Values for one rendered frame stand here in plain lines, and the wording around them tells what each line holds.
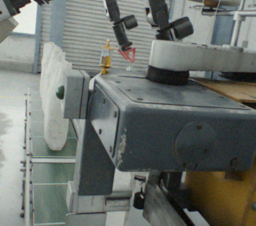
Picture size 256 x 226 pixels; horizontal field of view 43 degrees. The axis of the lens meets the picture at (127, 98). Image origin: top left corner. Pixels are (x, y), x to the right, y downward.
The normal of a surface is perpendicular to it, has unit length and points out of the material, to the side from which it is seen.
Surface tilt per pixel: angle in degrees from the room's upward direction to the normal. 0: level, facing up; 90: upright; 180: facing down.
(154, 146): 90
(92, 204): 90
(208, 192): 90
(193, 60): 90
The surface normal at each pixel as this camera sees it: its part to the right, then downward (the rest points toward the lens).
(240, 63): 0.65, 0.25
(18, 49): 0.28, 0.25
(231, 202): -0.95, -0.07
